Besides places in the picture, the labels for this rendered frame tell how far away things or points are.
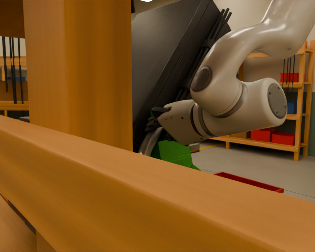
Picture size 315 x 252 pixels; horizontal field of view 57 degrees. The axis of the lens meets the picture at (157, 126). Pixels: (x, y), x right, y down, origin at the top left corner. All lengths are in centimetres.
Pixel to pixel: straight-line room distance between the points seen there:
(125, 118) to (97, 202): 20
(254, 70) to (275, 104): 637
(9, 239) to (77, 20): 79
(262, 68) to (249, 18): 116
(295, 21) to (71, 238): 49
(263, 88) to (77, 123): 30
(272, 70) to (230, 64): 621
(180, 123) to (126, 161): 42
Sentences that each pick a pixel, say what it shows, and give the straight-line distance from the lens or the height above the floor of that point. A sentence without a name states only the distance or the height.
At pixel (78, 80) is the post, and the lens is 34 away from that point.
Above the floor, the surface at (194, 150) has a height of 111.
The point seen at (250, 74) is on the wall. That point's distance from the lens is 692.
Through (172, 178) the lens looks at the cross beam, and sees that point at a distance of 17.
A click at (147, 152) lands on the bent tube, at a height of 118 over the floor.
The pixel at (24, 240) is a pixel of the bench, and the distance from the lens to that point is 101.
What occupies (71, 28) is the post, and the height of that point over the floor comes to 139.
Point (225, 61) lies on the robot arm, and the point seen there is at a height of 137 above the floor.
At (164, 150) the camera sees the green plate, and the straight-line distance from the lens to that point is 77.
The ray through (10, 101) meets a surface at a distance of 345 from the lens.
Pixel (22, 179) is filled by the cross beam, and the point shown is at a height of 123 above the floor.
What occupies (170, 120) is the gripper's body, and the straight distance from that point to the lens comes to 63.
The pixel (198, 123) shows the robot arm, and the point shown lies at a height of 126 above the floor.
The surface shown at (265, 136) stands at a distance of 618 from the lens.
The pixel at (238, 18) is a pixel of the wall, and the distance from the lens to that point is 727.
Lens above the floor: 133
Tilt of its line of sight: 7 degrees down
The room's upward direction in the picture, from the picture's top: straight up
